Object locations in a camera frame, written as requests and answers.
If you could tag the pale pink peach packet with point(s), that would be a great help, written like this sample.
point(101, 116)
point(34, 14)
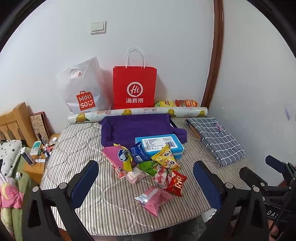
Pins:
point(136, 175)

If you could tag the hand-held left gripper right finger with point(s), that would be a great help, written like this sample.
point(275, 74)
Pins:
point(206, 186)

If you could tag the red paper bag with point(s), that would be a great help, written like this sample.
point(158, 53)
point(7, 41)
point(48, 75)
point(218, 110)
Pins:
point(134, 76)

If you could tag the red chips bag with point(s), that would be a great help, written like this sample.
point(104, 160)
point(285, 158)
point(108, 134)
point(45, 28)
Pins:
point(186, 102)

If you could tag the yellow snack packet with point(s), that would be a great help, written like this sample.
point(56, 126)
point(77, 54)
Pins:
point(165, 160)

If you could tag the pink star plush toy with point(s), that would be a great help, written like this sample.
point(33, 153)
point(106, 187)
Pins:
point(9, 193)

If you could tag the lemon print wallpaper roll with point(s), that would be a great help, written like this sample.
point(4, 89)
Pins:
point(148, 113)

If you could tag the brown wooden door frame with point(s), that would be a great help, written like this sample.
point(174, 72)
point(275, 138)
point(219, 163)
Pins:
point(216, 46)

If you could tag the white wall light switch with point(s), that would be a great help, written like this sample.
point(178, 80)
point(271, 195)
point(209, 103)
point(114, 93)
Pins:
point(98, 27)

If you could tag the wooden nightstand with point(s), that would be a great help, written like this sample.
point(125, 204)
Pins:
point(34, 171)

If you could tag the blue tissue pack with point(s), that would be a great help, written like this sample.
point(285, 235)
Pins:
point(159, 142)

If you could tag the yellow chips bag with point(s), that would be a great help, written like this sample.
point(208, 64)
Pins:
point(164, 103)

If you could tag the pink green snack packet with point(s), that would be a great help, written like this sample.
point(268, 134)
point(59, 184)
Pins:
point(113, 157)

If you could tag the grey checked cloth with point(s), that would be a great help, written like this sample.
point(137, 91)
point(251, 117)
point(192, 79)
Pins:
point(217, 141)

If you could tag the wooden headboard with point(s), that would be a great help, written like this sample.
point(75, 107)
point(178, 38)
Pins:
point(13, 120)

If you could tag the blue snack packet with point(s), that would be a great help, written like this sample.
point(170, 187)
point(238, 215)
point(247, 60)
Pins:
point(138, 153)

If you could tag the patterned hardcover book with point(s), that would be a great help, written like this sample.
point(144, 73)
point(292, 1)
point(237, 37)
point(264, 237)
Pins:
point(39, 127)

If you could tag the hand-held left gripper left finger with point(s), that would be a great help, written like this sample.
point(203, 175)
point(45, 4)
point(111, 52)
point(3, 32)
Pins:
point(85, 182)

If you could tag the red snack packet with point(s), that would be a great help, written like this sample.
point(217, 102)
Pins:
point(177, 184)

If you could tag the white plastic shopping bag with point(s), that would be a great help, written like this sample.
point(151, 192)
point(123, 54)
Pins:
point(87, 78)

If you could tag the white pillow with black dots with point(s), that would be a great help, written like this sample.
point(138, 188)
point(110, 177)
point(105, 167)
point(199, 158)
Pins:
point(9, 153)

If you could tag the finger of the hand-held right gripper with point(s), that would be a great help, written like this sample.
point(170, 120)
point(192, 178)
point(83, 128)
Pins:
point(278, 163)
point(251, 177)

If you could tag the purple fabric bag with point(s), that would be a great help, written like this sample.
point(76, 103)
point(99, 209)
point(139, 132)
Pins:
point(129, 129)

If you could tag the person's right hand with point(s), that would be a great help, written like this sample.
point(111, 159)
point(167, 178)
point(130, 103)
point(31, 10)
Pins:
point(275, 232)

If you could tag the pink packet with silver end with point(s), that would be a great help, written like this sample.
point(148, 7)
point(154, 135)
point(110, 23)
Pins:
point(155, 200)

